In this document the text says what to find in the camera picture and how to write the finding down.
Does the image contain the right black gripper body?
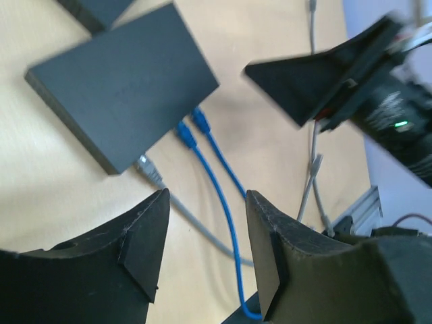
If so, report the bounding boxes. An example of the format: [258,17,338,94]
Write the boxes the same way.
[315,22,431,134]

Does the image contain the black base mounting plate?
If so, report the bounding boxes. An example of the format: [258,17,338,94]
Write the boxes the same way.
[215,184,432,324]

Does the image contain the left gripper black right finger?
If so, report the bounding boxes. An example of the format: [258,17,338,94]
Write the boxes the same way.
[246,190,415,323]

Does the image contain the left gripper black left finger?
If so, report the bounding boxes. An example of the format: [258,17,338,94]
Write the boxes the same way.
[1,189,170,323]

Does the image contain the black network switch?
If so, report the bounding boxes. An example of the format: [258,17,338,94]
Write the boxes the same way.
[25,3,219,175]
[57,0,134,35]

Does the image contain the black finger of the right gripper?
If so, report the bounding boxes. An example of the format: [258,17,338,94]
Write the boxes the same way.
[244,13,404,126]

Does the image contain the light blue ethernet cable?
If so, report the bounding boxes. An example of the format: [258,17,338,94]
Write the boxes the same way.
[175,121,263,320]

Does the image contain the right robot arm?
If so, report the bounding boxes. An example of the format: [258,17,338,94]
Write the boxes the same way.
[244,13,431,184]

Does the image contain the grey ethernet cable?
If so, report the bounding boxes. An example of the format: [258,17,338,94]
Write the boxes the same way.
[134,153,256,267]
[295,0,337,237]

